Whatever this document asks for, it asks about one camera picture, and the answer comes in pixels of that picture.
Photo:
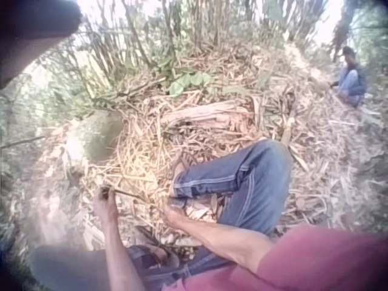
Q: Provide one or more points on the person's left hand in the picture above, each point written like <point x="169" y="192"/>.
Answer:
<point x="106" y="206"/>

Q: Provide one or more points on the person's right hand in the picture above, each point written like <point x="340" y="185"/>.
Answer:
<point x="176" y="217"/>

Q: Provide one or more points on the person's right fingers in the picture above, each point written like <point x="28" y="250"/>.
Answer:
<point x="170" y="212"/>

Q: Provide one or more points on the person's left fingers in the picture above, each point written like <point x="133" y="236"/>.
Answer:
<point x="104" y="194"/>

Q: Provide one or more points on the thin dark stick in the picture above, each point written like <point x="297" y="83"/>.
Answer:
<point x="130" y="194"/>

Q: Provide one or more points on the heap of dry plant stalks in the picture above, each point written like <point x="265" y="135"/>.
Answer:
<point x="145" y="157"/>

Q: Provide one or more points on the mossy grey stone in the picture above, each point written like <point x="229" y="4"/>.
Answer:
<point x="97" y="136"/>

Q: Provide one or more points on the person's legs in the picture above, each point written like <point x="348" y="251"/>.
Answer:
<point x="248" y="182"/>

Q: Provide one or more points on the grey rounded object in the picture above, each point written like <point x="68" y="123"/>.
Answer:
<point x="66" y="269"/>

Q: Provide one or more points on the dry split log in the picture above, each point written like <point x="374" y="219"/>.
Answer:
<point x="209" y="113"/>

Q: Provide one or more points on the green broad-leaf plant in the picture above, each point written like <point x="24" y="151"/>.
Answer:
<point x="188" y="82"/>

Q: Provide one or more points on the clump of bamboo stems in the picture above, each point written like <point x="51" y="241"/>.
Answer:
<point x="169" y="33"/>

